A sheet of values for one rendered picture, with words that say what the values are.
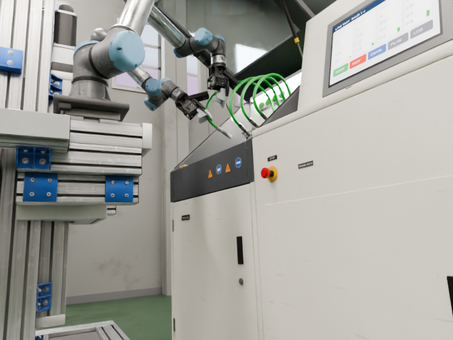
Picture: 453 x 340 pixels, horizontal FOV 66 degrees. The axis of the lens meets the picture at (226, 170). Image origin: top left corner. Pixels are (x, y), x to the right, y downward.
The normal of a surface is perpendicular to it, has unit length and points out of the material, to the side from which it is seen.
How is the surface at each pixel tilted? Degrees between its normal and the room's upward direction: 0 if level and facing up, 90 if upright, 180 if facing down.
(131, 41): 97
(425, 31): 76
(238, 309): 90
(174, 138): 90
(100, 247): 90
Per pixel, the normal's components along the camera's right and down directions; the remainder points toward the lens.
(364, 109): -0.83, -0.07
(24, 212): 0.45, -0.19
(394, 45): -0.81, -0.30
